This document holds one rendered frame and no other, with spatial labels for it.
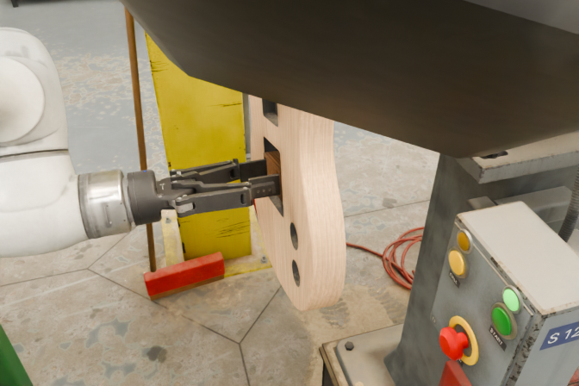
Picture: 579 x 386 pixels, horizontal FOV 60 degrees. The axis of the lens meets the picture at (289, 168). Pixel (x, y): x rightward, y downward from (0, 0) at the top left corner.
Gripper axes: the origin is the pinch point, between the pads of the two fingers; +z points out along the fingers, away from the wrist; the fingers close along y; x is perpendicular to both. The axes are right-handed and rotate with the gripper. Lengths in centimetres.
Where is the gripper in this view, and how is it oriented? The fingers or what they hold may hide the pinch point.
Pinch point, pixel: (270, 176)
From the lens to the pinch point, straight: 74.8
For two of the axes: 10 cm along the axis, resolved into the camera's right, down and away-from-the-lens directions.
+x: -0.7, -9.4, -3.3
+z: 9.6, -1.6, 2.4
